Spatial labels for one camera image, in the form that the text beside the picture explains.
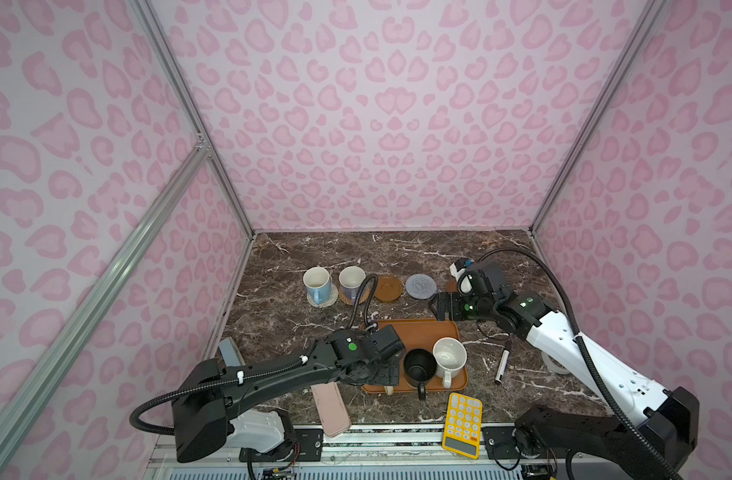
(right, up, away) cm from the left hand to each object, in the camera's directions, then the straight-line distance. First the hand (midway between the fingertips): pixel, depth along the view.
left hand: (385, 373), depth 75 cm
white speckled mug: (+19, +1, +11) cm, 22 cm away
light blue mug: (-20, +20, +17) cm, 34 cm away
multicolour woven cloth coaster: (-17, +15, +22) cm, 32 cm away
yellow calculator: (+19, -13, 0) cm, 23 cm away
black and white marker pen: (+34, -2, +10) cm, 35 cm away
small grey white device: (-43, +2, +9) cm, 44 cm away
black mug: (+10, -2, +8) cm, 13 cm away
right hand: (+15, +17, +1) cm, 23 cm away
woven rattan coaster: (-6, +16, +27) cm, 32 cm away
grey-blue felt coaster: (+13, +19, +28) cm, 36 cm away
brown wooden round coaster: (+2, +18, +27) cm, 33 cm away
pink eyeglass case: (-13, -11, +2) cm, 18 cm away
